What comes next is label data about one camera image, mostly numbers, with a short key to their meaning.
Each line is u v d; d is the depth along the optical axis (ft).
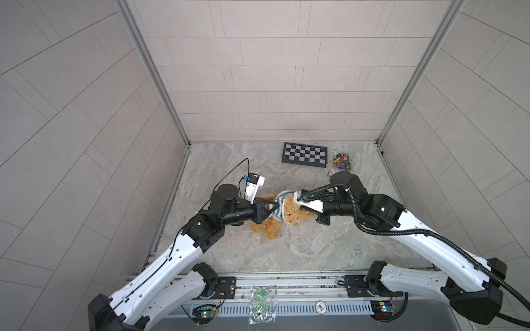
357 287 2.30
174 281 1.46
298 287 2.37
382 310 2.23
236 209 1.81
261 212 1.87
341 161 3.47
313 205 1.77
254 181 1.97
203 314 2.11
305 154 3.55
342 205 1.74
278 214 2.15
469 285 1.26
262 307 2.21
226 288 2.31
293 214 2.10
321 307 2.23
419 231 1.40
